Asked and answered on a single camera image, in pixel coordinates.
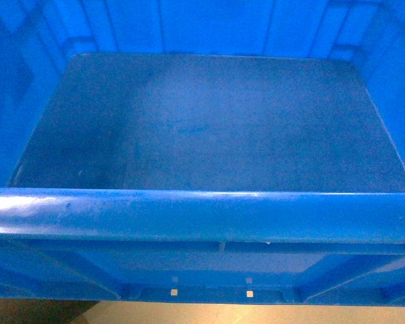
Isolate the large blue plastic crate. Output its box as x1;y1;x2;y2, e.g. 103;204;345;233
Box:
0;1;405;306

